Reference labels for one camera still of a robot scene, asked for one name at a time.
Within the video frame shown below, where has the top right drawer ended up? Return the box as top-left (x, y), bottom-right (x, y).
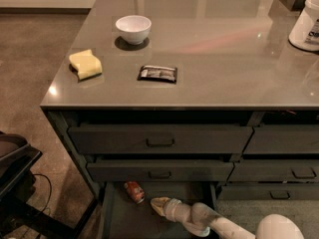
top-left (244, 124), bottom-right (319, 154)

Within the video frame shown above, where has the yellow sponge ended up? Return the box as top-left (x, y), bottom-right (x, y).
top-left (69, 50), bottom-right (103, 81)

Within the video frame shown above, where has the white wipes canister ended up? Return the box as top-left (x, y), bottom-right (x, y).
top-left (288, 0), bottom-right (319, 52)

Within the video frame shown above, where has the top left drawer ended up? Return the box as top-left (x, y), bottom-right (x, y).
top-left (68, 124), bottom-right (252, 154)

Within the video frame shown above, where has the middle right drawer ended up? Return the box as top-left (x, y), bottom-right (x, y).
top-left (228, 160), bottom-right (319, 182)

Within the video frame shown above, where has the bottom right drawer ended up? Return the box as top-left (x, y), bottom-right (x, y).
top-left (217, 184), bottom-right (319, 200)

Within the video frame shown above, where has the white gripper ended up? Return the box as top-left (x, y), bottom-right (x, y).
top-left (151, 197), bottom-right (191, 223)

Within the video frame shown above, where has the grey drawer cabinet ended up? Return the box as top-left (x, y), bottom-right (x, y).
top-left (41, 0), bottom-right (319, 239)

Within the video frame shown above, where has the black cable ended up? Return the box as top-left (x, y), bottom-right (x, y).
top-left (31, 172), bottom-right (54, 217)

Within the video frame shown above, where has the white ceramic bowl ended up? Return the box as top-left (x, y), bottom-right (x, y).
top-left (116, 15), bottom-right (152, 45)

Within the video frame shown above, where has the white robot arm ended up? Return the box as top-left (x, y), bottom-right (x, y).
top-left (151, 197), bottom-right (305, 239)

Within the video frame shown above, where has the black chair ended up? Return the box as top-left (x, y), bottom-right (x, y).
top-left (0, 132), bottom-right (98, 239)

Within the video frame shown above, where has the red coke can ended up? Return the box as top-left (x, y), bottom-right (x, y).
top-left (125, 181), bottom-right (145, 204)

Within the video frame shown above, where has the dark snack packet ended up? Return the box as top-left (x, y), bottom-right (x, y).
top-left (138, 65), bottom-right (177, 84)

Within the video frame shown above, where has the middle left drawer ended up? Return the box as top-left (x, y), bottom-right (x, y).
top-left (87, 159), bottom-right (233, 182)

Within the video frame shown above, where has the open bottom left drawer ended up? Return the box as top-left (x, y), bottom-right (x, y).
top-left (97, 182), bottom-right (219, 239)

